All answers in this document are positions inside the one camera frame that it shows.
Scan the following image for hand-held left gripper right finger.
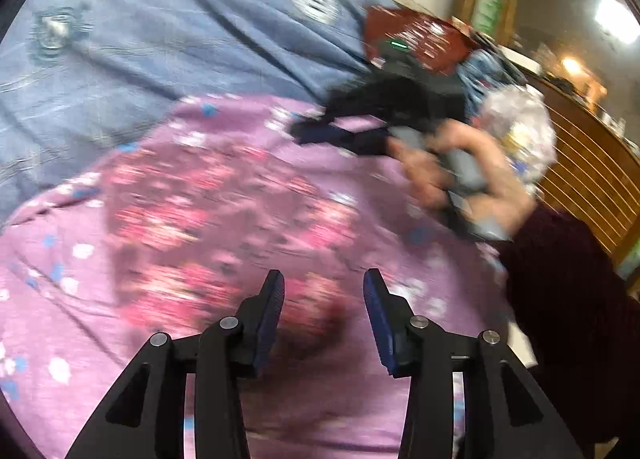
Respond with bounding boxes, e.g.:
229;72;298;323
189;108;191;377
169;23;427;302
362;269;586;459

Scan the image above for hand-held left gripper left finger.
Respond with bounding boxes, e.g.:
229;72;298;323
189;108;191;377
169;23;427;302
65;270;285;459

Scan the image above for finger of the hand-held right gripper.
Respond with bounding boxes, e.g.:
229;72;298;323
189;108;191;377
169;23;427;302
320;98;388;128
290;120;396;158

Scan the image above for dark pink floral garment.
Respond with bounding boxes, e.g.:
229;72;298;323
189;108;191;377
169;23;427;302
100;139;363;365

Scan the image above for person's right forearm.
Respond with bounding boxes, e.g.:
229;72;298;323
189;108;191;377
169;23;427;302
494;205;640;446

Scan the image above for person's right hand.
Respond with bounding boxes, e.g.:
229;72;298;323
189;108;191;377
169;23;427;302
400;120;540;241

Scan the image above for red printed cloth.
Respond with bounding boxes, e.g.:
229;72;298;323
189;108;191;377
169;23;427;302
362;6;477;77

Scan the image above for blue white printed cloth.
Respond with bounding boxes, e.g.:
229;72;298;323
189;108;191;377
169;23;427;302
454;49;507;107

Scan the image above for clear plastic bag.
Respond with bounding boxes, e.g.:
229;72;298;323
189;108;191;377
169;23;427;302
479;83;559;196

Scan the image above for blue bedsheet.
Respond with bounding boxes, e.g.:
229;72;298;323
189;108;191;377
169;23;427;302
0;0;403;232

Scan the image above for wooden slatted headboard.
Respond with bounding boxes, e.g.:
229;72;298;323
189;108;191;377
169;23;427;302
520;66;640;267

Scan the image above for purple flowered blanket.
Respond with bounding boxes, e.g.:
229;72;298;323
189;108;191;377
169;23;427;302
0;93;528;459

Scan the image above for bright lamp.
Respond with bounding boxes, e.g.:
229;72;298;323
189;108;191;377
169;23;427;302
595;0;638;46

